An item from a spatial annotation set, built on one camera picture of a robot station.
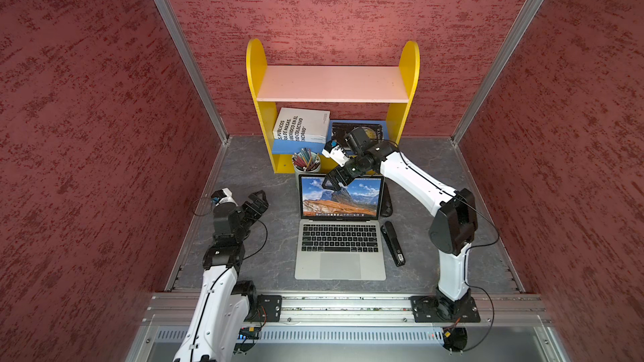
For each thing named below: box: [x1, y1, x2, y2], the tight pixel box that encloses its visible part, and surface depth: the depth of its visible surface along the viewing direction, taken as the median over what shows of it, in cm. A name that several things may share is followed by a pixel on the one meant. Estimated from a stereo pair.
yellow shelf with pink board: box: [245, 38, 421, 174], surface depth 87 cm
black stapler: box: [380, 220, 406, 268], surface depth 87 cm
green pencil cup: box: [293, 162, 322, 179], surface depth 91 cm
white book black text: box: [272, 107, 331, 145], surface depth 102 cm
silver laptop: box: [294, 175, 387, 281], surface depth 89 cm
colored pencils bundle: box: [291, 147, 321, 171], surface depth 97 cm
